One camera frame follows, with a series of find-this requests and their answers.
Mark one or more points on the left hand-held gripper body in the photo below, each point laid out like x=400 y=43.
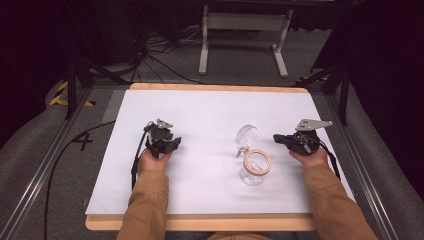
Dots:
x=159 y=135

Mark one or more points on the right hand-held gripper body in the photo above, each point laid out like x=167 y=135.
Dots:
x=305 y=136

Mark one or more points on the person's left hand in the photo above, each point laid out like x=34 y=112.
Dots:
x=153 y=162

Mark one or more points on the person's right hand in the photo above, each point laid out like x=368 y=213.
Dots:
x=311 y=159

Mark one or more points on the white table cover sheet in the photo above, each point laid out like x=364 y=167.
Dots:
x=206 y=116

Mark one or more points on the clear glass jar hinged lid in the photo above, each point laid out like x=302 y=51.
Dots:
x=255 y=166

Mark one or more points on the black tripod stand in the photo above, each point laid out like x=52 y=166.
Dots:
x=343 y=86

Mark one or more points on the aluminium rail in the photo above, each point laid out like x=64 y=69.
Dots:
x=43 y=170
x=360 y=166

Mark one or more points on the white metal table frame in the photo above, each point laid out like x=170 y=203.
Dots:
x=245 y=21

